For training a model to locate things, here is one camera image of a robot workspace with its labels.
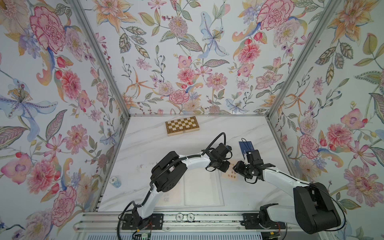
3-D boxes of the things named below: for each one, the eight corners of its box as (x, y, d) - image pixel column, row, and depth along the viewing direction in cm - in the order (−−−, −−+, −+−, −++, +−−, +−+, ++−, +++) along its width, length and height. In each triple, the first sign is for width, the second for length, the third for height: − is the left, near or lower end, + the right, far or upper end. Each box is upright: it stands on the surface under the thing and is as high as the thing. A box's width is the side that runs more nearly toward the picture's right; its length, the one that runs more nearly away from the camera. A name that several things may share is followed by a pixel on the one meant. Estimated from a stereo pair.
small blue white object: (112, 188, 87) (107, 184, 82) (115, 181, 89) (110, 176, 84) (120, 188, 87) (116, 184, 82) (122, 181, 89) (118, 176, 84)
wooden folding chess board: (167, 137, 111) (167, 133, 108) (165, 124, 119) (164, 121, 116) (199, 131, 115) (199, 127, 112) (195, 119, 123) (195, 115, 119)
